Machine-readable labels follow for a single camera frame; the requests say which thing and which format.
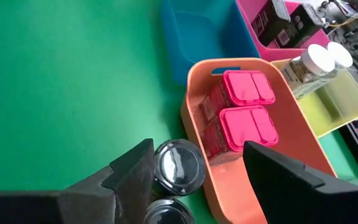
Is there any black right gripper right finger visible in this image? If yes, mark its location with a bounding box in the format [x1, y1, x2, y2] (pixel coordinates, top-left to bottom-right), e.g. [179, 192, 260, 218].
[243, 141, 326, 224]

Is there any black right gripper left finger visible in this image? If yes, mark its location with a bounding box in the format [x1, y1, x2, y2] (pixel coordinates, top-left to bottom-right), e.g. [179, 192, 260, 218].
[59, 139, 155, 224]

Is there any black-lidded green spice jar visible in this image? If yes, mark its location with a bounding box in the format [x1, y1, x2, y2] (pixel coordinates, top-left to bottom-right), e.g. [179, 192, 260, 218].
[143, 197, 195, 224]

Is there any black-lidded brown spice jar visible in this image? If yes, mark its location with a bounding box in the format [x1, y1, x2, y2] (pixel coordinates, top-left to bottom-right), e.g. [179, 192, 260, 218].
[152, 139, 207, 200]

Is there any red-lidded paprika tin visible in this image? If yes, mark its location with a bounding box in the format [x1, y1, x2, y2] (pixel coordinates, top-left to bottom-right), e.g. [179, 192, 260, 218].
[198, 70, 276, 125]
[199, 105, 279, 166]

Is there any white-lidded clear spice jar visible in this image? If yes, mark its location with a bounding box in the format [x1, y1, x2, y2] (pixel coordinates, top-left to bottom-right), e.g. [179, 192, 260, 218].
[326, 41, 354, 70]
[280, 43, 337, 99]

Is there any orange plastic bin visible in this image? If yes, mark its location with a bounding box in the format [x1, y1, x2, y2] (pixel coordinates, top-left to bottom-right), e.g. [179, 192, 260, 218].
[180, 57, 338, 224]

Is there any yellow plastic bin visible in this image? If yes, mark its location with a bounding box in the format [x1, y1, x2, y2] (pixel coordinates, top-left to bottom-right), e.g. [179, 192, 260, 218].
[270, 58, 358, 139]

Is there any blue plastic bin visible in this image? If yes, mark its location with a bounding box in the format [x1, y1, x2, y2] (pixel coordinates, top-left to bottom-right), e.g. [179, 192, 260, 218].
[162, 0, 260, 86]

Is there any pink plastic bin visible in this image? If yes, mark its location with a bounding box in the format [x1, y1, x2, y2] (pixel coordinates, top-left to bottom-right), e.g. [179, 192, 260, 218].
[235, 0, 331, 62]

